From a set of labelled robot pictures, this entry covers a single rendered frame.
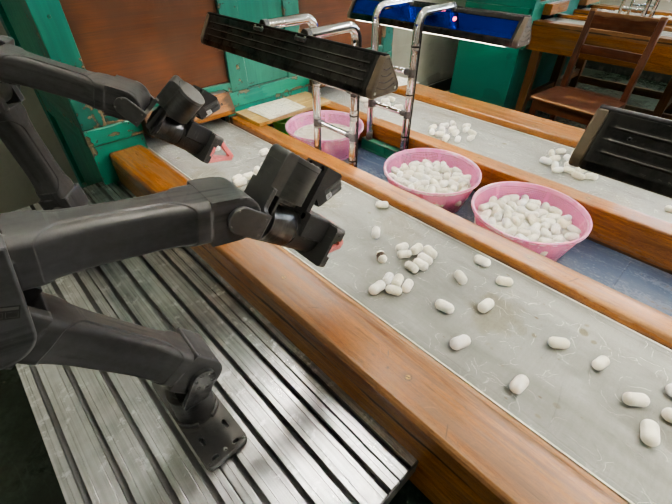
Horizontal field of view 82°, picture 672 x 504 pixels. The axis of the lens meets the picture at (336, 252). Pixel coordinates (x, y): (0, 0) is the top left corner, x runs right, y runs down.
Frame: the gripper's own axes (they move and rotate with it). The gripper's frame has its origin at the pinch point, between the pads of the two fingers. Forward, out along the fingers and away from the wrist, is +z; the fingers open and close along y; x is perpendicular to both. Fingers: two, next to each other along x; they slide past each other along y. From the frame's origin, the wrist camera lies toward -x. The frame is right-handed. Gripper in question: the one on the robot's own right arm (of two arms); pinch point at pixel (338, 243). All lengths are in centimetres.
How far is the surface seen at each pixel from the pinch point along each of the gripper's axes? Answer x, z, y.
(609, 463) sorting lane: 6.5, 10.4, -47.8
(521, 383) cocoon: 4.2, 10.1, -34.4
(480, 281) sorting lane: -5.5, 24.6, -17.9
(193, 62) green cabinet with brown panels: -22, 11, 89
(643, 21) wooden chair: -171, 200, 24
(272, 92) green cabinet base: -28, 42, 88
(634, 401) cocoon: -2, 17, -47
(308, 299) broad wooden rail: 11.6, 0.4, 0.3
